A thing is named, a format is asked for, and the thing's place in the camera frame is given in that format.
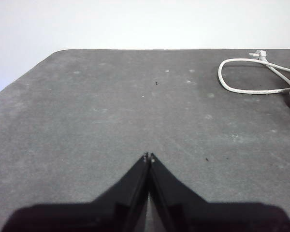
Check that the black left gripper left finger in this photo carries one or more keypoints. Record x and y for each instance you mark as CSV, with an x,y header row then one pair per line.
x,y
99,217

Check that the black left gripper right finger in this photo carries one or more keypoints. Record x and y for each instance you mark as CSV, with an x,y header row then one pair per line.
x,y
195,217

